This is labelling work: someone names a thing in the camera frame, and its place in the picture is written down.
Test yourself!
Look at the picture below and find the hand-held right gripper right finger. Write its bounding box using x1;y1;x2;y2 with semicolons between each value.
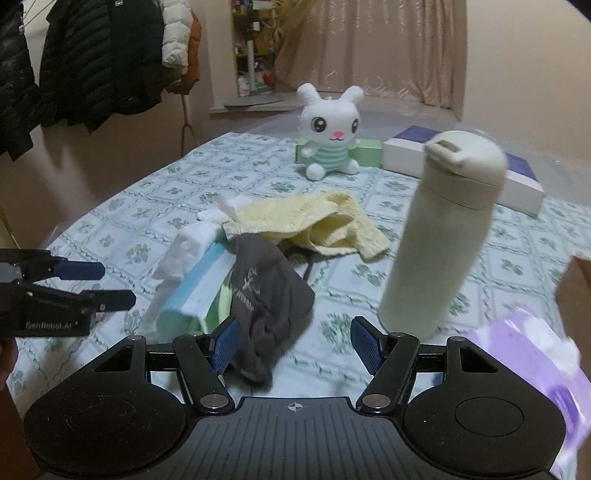
350;316;502;415

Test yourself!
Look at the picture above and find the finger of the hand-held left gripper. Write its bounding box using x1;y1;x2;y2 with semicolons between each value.
46;258;106;282
27;285;137;315

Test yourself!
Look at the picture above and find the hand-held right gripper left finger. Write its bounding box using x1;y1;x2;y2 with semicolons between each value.
92;318;241;415

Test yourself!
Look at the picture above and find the light green cloth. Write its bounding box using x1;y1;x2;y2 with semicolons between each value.
202;276;242;334

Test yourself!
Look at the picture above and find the dark grey cloth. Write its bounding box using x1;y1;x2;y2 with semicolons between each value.
225;233;316;386

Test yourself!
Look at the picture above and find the white sock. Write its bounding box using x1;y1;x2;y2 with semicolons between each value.
197;194;251;228
144;224;223;326

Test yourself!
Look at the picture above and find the floral printed bedsheet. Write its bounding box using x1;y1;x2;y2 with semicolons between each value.
0;130;591;418

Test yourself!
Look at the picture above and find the cream thermos bottle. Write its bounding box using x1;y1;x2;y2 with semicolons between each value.
379;130;508;339

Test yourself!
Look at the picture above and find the pale yellow towel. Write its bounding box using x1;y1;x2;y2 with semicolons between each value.
222;191;391;260

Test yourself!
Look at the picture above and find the purple tissue pack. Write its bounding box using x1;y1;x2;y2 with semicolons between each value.
462;308;583;480

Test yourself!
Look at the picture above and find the metal coat rack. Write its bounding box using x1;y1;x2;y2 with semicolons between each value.
177;91;200;158

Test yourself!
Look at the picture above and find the light green box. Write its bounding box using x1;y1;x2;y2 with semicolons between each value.
295;136;384;169

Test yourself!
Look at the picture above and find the black puffer jacket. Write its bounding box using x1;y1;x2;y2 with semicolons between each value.
38;0;166;136
0;0;41;161

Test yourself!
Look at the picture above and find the brown cardboard box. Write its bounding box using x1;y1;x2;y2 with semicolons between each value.
555;255;591;334

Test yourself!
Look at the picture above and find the white plush rabbit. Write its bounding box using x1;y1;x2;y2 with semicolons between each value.
296;83;364;181

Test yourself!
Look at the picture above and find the white and purple box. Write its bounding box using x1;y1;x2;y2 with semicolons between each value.
382;124;544;219

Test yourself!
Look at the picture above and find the grey round stand base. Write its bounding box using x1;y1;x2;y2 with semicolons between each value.
224;93;286;110

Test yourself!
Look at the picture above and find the orange jacket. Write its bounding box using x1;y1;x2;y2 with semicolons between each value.
178;9;203;96

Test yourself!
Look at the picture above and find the white puffer jacket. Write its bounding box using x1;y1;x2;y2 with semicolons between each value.
158;0;192;73

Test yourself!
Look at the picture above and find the cluttered shelf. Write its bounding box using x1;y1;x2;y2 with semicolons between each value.
231;0;283;97

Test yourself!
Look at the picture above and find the beige patterned curtain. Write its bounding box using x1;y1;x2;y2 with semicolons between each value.
276;0;471;121

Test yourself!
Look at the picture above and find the black cord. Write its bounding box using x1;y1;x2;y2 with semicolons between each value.
281;249;324;281

